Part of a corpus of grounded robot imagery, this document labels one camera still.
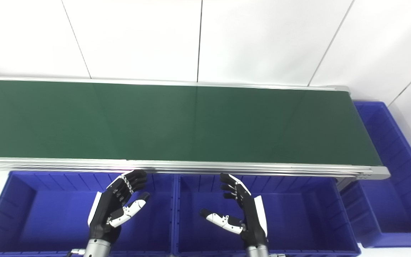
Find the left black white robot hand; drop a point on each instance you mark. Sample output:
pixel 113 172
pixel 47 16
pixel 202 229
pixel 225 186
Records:
pixel 107 210

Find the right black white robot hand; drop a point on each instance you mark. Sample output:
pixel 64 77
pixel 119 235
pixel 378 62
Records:
pixel 252 221

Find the blue plastic bin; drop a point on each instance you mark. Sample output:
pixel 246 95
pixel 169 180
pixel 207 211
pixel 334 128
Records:
pixel 298 214
pixel 394 200
pixel 41 217

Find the green conveyor belt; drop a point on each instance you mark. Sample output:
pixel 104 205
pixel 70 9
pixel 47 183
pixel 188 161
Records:
pixel 373 172
pixel 177 121

